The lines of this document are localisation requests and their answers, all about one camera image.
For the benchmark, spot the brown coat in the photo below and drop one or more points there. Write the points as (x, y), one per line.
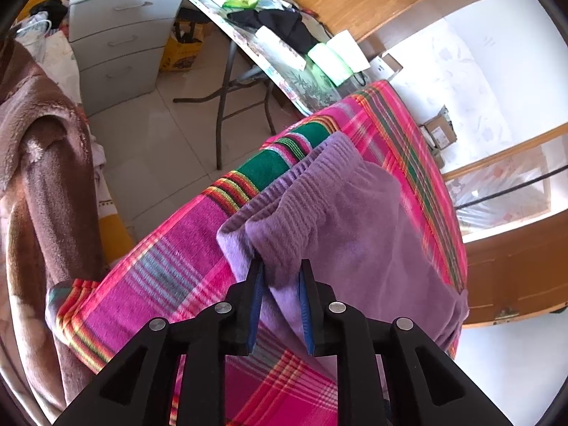
(50, 232)

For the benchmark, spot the curtain with cartoon prints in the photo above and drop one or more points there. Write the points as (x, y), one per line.
(511, 192)

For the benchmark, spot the white tube bottle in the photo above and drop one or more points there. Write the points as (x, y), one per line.
(278, 50)

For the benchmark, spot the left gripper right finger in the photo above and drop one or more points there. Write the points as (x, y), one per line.
(387, 373)

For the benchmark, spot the white paper stack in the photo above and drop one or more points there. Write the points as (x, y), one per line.
(347, 49)

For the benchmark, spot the white small box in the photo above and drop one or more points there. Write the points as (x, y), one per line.
(385, 67)

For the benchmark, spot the cardboard box with label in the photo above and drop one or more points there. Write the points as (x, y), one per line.
(438, 131)

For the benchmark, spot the wooden door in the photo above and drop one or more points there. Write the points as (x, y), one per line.
(518, 274)

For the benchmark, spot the purple fleece garment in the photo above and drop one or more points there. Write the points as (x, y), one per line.
(346, 216)

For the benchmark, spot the white folding table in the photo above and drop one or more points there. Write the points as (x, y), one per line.
(248, 65)

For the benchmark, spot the pink plaid bed cover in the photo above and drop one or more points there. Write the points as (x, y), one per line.
(178, 270)

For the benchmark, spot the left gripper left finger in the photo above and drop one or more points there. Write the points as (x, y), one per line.
(175, 367)

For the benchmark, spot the black cloth on table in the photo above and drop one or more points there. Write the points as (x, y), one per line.
(287, 25)

